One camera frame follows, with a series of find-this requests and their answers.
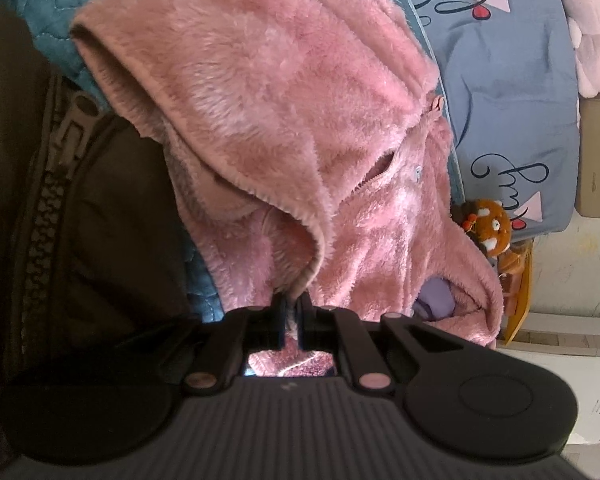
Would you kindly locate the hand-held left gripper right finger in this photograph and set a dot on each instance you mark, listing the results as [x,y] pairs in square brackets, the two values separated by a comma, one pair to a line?
[303,325]

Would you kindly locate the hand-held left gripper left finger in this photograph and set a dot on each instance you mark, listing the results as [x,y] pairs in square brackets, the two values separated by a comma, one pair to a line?
[280,325]

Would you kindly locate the pink fluffy jacket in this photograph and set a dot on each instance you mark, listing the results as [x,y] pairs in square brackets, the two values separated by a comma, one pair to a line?
[280,110]

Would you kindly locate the purple garment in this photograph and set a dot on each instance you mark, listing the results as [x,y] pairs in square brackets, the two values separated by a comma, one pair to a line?
[437,300]

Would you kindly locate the person's dark brown jacket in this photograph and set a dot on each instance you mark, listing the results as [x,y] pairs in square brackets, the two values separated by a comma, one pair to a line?
[115,220]

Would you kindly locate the red panda plush toy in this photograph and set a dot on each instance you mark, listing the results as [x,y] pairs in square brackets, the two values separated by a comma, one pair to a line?
[487,225]

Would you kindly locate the orange wooden toy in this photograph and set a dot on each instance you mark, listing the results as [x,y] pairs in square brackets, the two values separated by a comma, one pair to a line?
[517,285]

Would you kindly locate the grey lettered pillow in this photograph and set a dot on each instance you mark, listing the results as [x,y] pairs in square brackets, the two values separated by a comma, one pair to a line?
[510,100]

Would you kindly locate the teal quilted bedspread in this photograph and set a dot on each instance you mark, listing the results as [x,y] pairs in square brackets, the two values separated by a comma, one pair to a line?
[45,5]

